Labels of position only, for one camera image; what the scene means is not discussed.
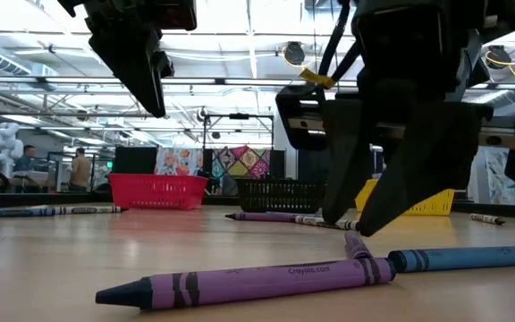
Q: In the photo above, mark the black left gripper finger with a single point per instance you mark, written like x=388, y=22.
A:
x=137, y=67
x=162, y=98

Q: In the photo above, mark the white square column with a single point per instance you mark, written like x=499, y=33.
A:
x=286, y=165

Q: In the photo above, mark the blue crayon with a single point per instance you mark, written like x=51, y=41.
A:
x=11, y=213
x=463, y=258

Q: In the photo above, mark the purple crayon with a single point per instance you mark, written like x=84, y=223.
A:
x=262, y=282
x=262, y=217
x=356, y=246

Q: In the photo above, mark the yellow plastic basket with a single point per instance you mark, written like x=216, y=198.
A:
x=436, y=203

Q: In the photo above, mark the red plastic basket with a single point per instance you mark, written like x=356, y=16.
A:
x=157, y=192

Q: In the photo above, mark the black metal frame stand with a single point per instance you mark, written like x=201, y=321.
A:
x=238, y=116

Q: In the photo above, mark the black cabinet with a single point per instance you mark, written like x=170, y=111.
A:
x=311, y=174

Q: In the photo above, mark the colourful patchwork quilt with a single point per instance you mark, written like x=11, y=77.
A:
x=239, y=163

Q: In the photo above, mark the floral print cloth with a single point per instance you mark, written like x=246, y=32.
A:
x=177, y=162

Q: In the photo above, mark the black plastic basket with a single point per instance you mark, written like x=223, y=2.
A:
x=280, y=197

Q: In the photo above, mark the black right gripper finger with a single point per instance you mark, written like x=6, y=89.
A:
x=347, y=156
x=432, y=156

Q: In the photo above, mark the black monitor panel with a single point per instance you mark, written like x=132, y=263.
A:
x=134, y=161

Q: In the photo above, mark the leaf print cloth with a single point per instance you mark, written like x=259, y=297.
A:
x=494, y=179

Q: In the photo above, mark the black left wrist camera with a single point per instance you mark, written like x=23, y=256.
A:
x=177, y=15

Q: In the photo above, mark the long ceiling light bar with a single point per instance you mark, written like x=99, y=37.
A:
x=239, y=81

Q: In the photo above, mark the black aluminium table frame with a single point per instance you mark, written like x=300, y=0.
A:
x=25, y=200

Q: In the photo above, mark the person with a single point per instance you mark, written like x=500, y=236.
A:
x=26, y=161
x=81, y=172

